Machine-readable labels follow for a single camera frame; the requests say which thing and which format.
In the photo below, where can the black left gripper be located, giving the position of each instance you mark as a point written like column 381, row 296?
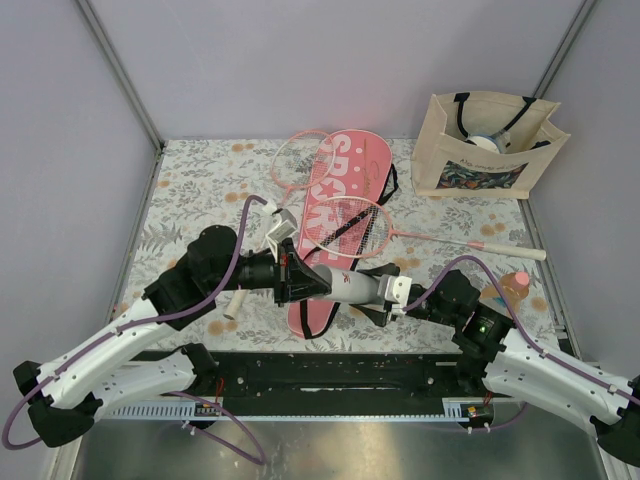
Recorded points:
column 295, row 279

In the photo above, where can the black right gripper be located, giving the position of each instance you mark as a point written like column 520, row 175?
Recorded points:
column 376, row 317

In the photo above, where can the white shuttlecock tube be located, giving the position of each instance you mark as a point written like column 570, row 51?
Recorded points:
column 350, row 287

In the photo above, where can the pink racket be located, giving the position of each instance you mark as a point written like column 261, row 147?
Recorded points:
column 300, row 163
column 354, row 227

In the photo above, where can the pink racket bag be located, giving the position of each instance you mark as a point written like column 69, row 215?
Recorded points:
column 363, row 167

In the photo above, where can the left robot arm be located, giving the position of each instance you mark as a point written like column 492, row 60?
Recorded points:
column 64, row 398

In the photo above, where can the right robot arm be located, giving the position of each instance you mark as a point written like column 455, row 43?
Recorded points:
column 500, row 356

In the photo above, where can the floral table cloth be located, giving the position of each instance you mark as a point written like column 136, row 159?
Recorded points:
column 205, row 182

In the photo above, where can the pink capped bottle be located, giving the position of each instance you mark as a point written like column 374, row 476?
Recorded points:
column 515, row 286

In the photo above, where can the beige canvas tote bag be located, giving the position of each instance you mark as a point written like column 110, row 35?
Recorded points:
column 444, row 164

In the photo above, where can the water bottle in tote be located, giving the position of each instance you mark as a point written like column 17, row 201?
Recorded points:
column 498, row 142

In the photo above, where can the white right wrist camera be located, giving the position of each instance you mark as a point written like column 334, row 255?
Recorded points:
column 395, row 290

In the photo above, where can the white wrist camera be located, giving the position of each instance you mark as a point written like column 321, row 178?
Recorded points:
column 282, row 225
column 395, row 290

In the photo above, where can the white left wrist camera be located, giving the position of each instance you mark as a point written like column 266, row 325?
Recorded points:
column 282, row 225

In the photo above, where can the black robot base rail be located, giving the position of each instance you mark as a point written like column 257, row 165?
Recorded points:
column 251, row 374

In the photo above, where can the white slotted cable duct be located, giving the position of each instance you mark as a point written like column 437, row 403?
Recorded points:
column 319, row 405

